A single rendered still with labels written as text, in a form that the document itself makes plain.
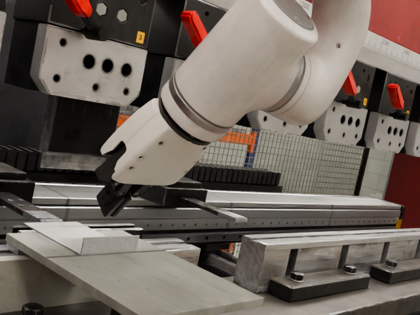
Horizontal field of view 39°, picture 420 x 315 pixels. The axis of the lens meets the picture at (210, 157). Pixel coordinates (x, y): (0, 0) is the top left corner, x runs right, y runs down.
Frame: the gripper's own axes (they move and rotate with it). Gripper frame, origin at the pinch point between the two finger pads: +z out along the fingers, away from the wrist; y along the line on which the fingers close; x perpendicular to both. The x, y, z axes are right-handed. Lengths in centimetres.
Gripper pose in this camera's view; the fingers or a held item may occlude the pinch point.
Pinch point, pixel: (113, 197)
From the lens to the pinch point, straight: 73.8
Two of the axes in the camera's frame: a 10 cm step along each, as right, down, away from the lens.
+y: -6.7, -0.7, -7.4
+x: 4.1, 7.9, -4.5
